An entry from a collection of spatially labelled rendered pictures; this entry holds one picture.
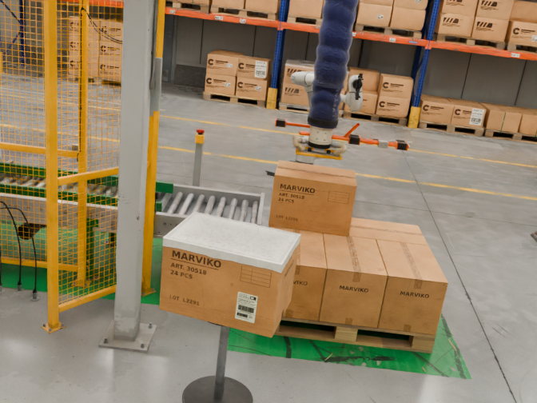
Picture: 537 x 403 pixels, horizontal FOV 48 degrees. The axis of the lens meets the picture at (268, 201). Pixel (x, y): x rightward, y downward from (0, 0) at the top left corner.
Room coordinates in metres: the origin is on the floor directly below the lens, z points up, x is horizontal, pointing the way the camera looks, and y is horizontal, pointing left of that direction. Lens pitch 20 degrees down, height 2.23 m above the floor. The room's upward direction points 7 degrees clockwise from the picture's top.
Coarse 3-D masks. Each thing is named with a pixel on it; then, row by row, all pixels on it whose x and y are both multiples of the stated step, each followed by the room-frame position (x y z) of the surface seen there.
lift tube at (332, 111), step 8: (312, 88) 4.29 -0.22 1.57; (320, 88) 4.23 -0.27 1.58; (328, 88) 4.21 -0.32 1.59; (312, 96) 4.28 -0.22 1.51; (320, 96) 4.21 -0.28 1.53; (328, 96) 4.20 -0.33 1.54; (336, 96) 4.24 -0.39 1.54; (312, 104) 4.27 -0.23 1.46; (320, 104) 4.22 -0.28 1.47; (328, 104) 4.21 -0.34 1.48; (336, 104) 4.24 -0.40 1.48; (312, 112) 4.24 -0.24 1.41; (320, 112) 4.21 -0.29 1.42; (328, 112) 4.21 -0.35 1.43; (336, 112) 4.25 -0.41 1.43; (328, 120) 4.21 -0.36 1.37; (336, 120) 4.26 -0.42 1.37; (328, 128) 4.21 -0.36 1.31
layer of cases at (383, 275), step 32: (352, 224) 4.37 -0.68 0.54; (384, 224) 4.45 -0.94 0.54; (320, 256) 3.70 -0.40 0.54; (352, 256) 3.76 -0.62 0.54; (384, 256) 3.83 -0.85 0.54; (416, 256) 3.89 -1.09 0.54; (320, 288) 3.52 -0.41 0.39; (352, 288) 3.52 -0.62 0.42; (384, 288) 3.52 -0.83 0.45; (416, 288) 3.52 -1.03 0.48; (320, 320) 3.52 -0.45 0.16; (352, 320) 3.52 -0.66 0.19; (384, 320) 3.52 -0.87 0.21; (416, 320) 3.52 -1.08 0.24
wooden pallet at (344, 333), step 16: (288, 320) 3.52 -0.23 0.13; (304, 320) 3.52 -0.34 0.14; (288, 336) 3.52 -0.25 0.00; (304, 336) 3.52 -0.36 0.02; (320, 336) 3.54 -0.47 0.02; (336, 336) 3.52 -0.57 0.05; (352, 336) 3.52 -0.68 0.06; (368, 336) 3.61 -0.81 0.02; (416, 336) 3.52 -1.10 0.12; (432, 336) 3.52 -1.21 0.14
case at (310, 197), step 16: (288, 176) 4.13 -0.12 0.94; (304, 176) 4.18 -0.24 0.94; (320, 176) 4.23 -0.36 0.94; (336, 176) 4.28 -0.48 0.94; (352, 176) 4.33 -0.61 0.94; (272, 192) 4.13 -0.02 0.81; (288, 192) 4.12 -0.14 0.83; (304, 192) 4.12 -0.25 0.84; (320, 192) 4.11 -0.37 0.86; (336, 192) 4.10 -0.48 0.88; (352, 192) 4.10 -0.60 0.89; (272, 208) 4.13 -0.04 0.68; (288, 208) 4.12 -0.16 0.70; (304, 208) 4.11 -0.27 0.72; (320, 208) 4.11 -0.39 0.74; (336, 208) 4.10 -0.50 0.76; (352, 208) 4.10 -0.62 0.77; (272, 224) 4.13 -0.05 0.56; (288, 224) 4.12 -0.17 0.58; (304, 224) 4.11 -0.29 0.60; (320, 224) 4.11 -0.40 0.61; (336, 224) 4.10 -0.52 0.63
